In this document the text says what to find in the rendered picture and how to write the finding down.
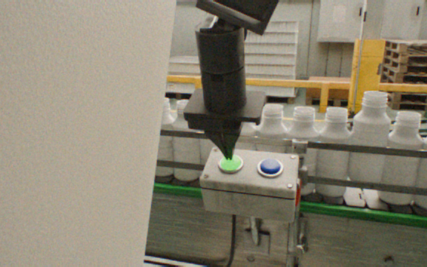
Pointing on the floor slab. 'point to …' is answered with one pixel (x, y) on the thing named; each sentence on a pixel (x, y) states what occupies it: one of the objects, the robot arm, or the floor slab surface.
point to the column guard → (367, 74)
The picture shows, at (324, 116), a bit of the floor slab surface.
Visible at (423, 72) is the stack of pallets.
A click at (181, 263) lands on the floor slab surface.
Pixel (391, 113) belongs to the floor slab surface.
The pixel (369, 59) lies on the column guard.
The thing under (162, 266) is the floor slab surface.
